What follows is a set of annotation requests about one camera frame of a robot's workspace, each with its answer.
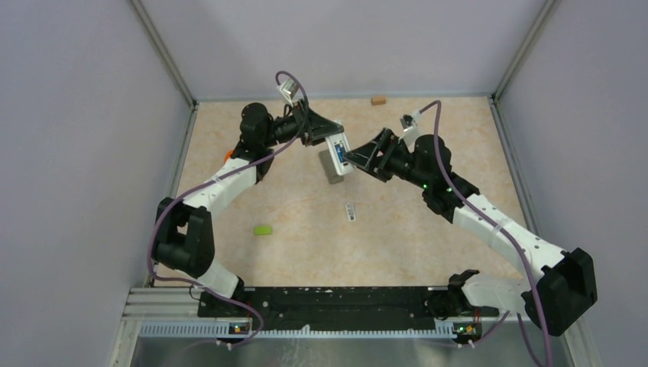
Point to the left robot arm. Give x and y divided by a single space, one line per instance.
183 236

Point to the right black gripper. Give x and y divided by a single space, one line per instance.
367 156

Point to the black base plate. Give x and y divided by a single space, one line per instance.
345 308

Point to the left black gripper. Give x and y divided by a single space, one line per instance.
316 125

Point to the white remote control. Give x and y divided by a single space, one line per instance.
337 144
329 168

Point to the white remote battery cover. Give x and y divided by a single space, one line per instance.
350 210

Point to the tan wooden block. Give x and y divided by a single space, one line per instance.
378 100

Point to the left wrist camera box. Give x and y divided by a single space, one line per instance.
288 90

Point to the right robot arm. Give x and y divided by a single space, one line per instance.
558 285

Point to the green block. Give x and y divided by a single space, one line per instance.
263 230

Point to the blue block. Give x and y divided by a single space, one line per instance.
341 153

